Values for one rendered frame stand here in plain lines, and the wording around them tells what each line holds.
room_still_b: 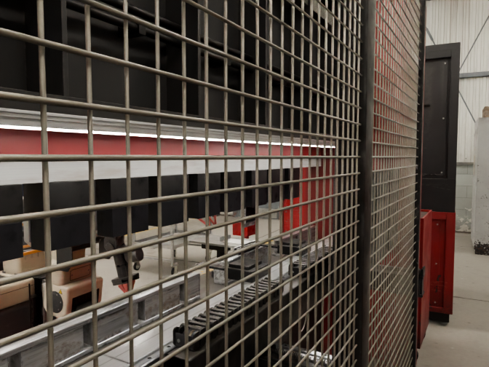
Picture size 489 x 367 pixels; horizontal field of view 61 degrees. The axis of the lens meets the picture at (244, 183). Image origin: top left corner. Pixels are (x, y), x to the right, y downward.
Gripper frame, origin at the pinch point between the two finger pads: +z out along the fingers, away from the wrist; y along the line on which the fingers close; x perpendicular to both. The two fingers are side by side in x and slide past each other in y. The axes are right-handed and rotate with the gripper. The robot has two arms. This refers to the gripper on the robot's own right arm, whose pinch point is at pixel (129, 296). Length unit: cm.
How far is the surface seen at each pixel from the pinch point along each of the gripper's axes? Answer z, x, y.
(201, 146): -52, -13, 53
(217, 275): -1.3, 5.4, 39.3
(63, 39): -70, -84, 58
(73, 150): -53, -65, 40
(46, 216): -35, -138, 93
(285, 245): -6, 18, 67
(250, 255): -4, 25, 49
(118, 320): -5, -51, 30
